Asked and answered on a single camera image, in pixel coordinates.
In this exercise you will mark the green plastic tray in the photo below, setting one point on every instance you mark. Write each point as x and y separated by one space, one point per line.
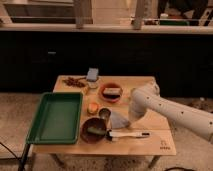
57 119

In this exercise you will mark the white handled brush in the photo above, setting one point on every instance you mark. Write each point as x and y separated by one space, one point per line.
116 134

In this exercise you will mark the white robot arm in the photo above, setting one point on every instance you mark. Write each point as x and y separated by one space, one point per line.
148 97

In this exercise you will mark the dark brown bowl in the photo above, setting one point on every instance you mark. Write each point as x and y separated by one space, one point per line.
89 137

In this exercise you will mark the green cucumber piece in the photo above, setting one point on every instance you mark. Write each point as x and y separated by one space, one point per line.
96 131

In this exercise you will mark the small metal cup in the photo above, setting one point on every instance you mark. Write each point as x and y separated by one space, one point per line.
104 113

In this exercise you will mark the light blue towel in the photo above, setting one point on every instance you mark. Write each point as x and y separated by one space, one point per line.
118 121

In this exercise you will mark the small glass jar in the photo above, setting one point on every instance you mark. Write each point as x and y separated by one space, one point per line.
92 85

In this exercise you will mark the orange yellow fruit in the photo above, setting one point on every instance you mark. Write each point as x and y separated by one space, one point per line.
93 108

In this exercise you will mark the dark sandwich on plate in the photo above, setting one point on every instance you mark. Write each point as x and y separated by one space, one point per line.
112 93

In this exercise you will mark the blue sponge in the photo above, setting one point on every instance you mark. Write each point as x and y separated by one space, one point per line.
92 74

